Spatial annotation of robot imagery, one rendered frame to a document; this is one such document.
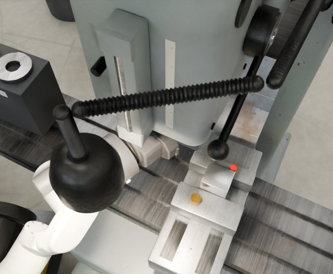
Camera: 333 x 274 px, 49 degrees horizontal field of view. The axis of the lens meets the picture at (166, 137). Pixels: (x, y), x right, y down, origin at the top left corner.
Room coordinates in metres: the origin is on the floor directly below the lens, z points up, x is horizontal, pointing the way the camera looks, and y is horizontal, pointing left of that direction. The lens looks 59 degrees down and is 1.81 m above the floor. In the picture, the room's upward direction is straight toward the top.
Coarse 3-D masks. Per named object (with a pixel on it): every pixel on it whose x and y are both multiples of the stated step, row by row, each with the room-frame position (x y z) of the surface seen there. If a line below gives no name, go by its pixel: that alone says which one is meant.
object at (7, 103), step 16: (0, 48) 0.67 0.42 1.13; (0, 64) 0.61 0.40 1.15; (16, 64) 0.62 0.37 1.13; (32, 64) 0.61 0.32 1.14; (48, 64) 0.63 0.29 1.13; (0, 80) 0.57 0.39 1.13; (16, 80) 0.56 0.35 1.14; (32, 80) 0.57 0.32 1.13; (48, 80) 0.61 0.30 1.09; (0, 96) 0.56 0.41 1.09; (16, 96) 0.53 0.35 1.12; (32, 96) 0.55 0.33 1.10; (48, 96) 0.59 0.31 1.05; (0, 112) 0.57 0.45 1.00; (16, 112) 0.55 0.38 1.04; (32, 112) 0.53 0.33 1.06; (48, 112) 0.57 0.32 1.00; (32, 128) 0.53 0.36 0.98; (48, 128) 0.55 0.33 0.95
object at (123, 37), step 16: (112, 16) 0.30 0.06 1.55; (128, 16) 0.30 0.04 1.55; (112, 32) 0.28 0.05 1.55; (128, 32) 0.28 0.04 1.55; (144, 32) 0.29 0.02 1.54; (112, 48) 0.28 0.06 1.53; (128, 48) 0.27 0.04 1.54; (144, 48) 0.29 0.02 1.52; (112, 64) 0.28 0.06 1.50; (128, 64) 0.27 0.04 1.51; (144, 64) 0.29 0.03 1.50; (112, 80) 0.28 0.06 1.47; (128, 80) 0.27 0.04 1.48; (144, 80) 0.29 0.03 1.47; (128, 112) 0.28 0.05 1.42; (144, 112) 0.28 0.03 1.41; (128, 128) 0.28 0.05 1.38; (144, 128) 0.28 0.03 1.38
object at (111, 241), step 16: (96, 224) 0.31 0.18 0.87; (112, 224) 0.31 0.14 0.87; (128, 224) 0.31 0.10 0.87; (96, 240) 0.26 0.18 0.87; (112, 240) 0.26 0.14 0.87; (128, 240) 0.26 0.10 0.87; (144, 240) 0.26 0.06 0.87; (80, 256) 0.23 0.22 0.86; (96, 256) 0.22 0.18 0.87; (112, 256) 0.22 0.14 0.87; (128, 256) 0.22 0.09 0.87; (144, 256) 0.22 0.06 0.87; (112, 272) 0.19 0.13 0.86; (128, 272) 0.19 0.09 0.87; (144, 272) 0.19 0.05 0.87; (160, 272) 0.19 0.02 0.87
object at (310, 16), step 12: (312, 0) 0.28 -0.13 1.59; (324, 0) 0.29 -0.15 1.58; (312, 12) 0.27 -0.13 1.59; (300, 24) 0.25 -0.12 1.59; (312, 24) 0.26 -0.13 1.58; (300, 36) 0.24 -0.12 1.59; (288, 48) 0.22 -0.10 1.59; (300, 48) 0.23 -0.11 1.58; (276, 60) 0.21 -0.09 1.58; (288, 60) 0.21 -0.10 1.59; (276, 72) 0.20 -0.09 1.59; (288, 72) 0.20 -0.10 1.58; (276, 84) 0.19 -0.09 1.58
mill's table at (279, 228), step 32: (64, 96) 0.67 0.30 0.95; (0, 128) 0.56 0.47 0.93; (96, 128) 0.55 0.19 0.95; (32, 160) 0.45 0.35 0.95; (160, 160) 0.45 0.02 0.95; (128, 192) 0.36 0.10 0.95; (160, 192) 0.36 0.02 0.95; (256, 192) 0.36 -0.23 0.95; (288, 192) 0.36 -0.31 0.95; (160, 224) 0.28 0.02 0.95; (256, 224) 0.29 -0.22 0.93; (288, 224) 0.28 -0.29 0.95; (320, 224) 0.28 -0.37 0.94; (256, 256) 0.21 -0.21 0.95; (288, 256) 0.21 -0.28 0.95; (320, 256) 0.21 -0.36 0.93
